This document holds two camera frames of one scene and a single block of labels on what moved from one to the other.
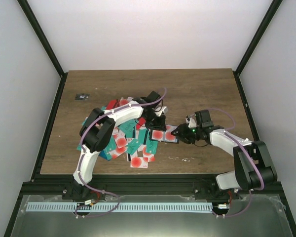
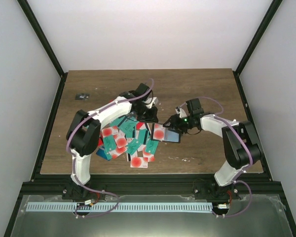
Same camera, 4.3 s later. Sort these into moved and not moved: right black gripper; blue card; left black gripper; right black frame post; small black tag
Moved: left black gripper; right black gripper
Not moved: blue card; right black frame post; small black tag
